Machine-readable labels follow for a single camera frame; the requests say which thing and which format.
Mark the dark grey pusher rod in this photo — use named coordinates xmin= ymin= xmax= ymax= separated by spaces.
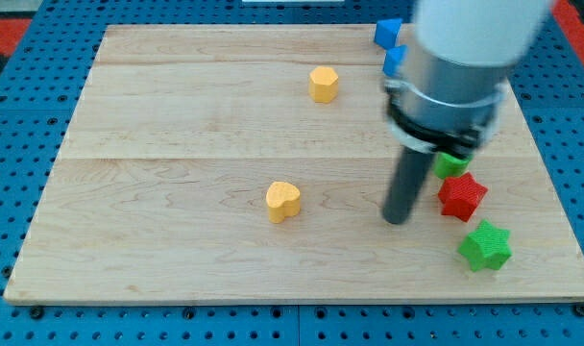
xmin=381 ymin=147 xmax=435 ymax=225

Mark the wooden board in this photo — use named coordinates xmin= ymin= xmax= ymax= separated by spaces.
xmin=4 ymin=25 xmax=584 ymax=306

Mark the yellow heart block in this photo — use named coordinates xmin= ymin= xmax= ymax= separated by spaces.
xmin=265 ymin=182 xmax=301 ymax=223

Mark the green round block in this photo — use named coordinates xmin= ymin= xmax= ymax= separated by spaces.
xmin=433 ymin=152 xmax=473 ymax=179

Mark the yellow hexagon block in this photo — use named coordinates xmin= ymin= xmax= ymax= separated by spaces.
xmin=308 ymin=66 xmax=339 ymax=103

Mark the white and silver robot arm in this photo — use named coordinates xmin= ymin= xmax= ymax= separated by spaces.
xmin=384 ymin=0 xmax=554 ymax=158

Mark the blue block lower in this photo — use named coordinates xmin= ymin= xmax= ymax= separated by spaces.
xmin=382 ymin=45 xmax=407 ymax=77

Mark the green star block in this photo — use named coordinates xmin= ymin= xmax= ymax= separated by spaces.
xmin=458 ymin=219 xmax=512 ymax=272

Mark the blue block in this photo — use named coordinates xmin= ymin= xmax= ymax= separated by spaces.
xmin=382 ymin=45 xmax=407 ymax=77
xmin=374 ymin=18 xmax=403 ymax=50

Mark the blue block upper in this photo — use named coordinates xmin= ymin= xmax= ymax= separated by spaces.
xmin=374 ymin=18 xmax=403 ymax=50

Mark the red star block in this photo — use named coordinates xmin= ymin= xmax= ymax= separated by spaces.
xmin=438 ymin=172 xmax=488 ymax=222

